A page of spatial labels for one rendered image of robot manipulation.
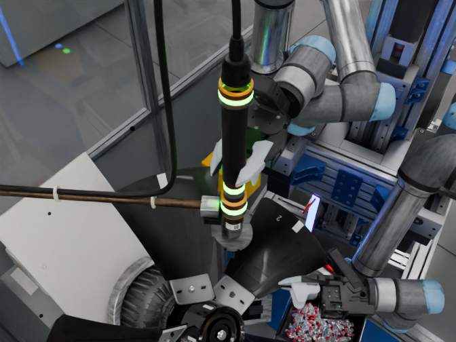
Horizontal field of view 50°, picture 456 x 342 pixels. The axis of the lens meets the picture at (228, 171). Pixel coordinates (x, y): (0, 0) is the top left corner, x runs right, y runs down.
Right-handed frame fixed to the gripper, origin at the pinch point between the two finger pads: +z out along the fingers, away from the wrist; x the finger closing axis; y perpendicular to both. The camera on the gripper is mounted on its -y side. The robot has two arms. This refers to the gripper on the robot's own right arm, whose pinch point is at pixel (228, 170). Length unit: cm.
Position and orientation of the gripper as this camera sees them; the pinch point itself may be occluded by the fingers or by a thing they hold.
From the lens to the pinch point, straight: 71.6
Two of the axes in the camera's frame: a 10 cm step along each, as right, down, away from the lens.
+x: -8.7, -3.9, 3.0
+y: 0.0, 6.1, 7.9
